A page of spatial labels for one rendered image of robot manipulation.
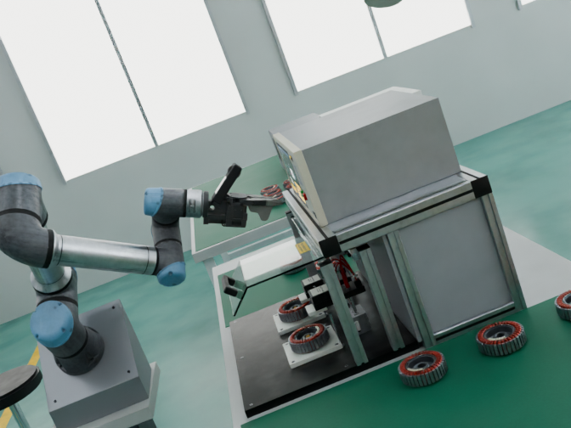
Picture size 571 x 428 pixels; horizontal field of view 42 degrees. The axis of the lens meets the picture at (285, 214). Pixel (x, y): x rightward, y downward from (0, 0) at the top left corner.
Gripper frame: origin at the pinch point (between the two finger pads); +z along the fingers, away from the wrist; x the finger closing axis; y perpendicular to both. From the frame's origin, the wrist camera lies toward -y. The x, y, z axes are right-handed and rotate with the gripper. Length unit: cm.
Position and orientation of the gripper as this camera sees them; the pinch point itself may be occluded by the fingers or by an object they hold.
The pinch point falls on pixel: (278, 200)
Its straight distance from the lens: 197.8
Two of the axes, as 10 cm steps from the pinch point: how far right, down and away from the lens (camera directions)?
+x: 1.3, 2.1, -9.7
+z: 9.9, 0.5, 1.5
